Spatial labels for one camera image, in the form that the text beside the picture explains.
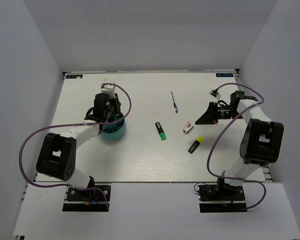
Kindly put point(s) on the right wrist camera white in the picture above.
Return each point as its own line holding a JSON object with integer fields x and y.
{"x": 215, "y": 93}

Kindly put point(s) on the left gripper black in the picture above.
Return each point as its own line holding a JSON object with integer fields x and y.
{"x": 115, "y": 100}

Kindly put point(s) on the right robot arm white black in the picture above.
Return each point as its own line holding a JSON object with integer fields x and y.
{"x": 260, "y": 144}

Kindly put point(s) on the green cap black highlighter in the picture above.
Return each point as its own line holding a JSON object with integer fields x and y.
{"x": 160, "y": 131}

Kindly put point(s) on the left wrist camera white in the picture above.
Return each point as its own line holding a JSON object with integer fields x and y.
{"x": 109, "y": 89}

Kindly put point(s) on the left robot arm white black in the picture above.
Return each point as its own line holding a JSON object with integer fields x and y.
{"x": 57, "y": 157}

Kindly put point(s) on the blue pen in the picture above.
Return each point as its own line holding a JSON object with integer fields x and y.
{"x": 174, "y": 103}

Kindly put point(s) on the right corner label sticker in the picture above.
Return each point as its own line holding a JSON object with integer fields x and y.
{"x": 224, "y": 75}

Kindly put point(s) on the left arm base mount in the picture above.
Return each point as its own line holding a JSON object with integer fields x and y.
{"x": 91, "y": 201}

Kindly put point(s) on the corner label sticker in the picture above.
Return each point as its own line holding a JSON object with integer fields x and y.
{"x": 74, "y": 76}
{"x": 224, "y": 75}

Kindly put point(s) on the yellow cap black highlighter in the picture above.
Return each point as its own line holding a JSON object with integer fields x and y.
{"x": 195, "y": 144}

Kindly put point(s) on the pink white mini stapler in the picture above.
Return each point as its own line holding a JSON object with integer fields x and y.
{"x": 187, "y": 127}

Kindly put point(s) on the teal round divided organizer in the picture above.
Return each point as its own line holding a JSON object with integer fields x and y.
{"x": 116, "y": 131}

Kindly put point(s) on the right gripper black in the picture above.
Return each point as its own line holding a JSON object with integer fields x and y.
{"x": 210, "y": 116}

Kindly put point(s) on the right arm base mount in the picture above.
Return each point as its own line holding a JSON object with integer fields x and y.
{"x": 213, "y": 200}

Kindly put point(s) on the left corner label sticker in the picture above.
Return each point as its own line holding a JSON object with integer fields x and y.
{"x": 74, "y": 76}

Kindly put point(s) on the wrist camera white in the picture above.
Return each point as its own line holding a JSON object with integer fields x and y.
{"x": 109, "y": 89}
{"x": 215, "y": 93}

